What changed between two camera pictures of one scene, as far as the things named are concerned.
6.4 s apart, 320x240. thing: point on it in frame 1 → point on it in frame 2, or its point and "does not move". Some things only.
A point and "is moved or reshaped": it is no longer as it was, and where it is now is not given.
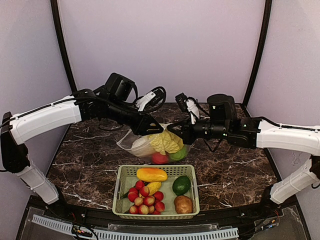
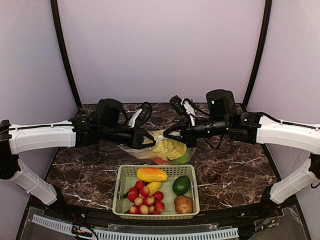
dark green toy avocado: [181, 185] does not move
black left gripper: [139, 124] → [137, 138]
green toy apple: [180, 154] → [183, 159]
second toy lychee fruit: [138, 201] does not move
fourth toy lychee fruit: [132, 209] does not move
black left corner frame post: [54, 7] does not move
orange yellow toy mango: [152, 174] does not move
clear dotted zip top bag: [162, 148] is moved or reshaped
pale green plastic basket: [126, 175] does not move
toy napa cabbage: [165, 142] is moved or reshaped
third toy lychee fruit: [149, 200] does not move
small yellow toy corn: [153, 187] does not move
